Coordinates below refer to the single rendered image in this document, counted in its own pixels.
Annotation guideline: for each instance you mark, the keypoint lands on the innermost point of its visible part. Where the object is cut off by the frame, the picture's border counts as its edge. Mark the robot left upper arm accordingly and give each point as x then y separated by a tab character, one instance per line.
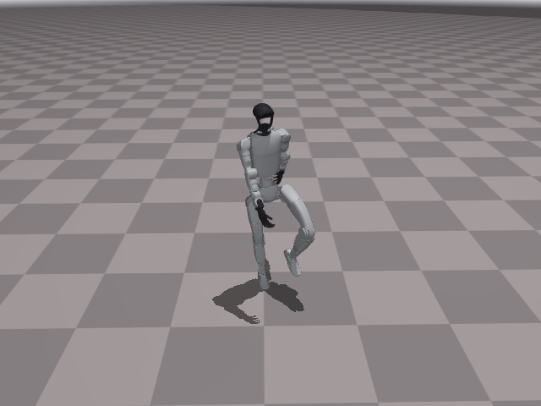
285	137

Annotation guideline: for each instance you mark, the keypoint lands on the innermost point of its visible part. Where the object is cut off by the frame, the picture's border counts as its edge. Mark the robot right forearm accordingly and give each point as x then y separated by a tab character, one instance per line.
253	189

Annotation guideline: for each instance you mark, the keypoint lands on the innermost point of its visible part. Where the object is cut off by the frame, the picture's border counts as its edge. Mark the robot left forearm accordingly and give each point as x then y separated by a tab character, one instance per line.
282	165

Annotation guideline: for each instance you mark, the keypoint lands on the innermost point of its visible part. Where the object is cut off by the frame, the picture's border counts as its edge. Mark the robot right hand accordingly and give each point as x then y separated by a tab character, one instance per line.
263	217

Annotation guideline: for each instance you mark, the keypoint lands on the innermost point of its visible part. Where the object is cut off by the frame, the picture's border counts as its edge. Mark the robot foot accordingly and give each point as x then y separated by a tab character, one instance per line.
293	265
263	280

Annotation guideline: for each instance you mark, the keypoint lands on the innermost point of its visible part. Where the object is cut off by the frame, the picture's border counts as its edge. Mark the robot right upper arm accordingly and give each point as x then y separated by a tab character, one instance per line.
243	149

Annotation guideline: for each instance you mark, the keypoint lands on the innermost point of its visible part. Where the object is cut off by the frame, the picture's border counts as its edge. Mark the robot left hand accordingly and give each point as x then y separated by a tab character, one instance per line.
279	176

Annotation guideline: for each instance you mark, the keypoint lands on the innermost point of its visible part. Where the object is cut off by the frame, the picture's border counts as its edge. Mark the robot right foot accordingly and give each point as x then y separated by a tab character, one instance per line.
263	280

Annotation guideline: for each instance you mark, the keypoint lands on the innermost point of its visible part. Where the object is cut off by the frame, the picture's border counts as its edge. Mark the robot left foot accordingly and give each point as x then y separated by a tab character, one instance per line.
293	265

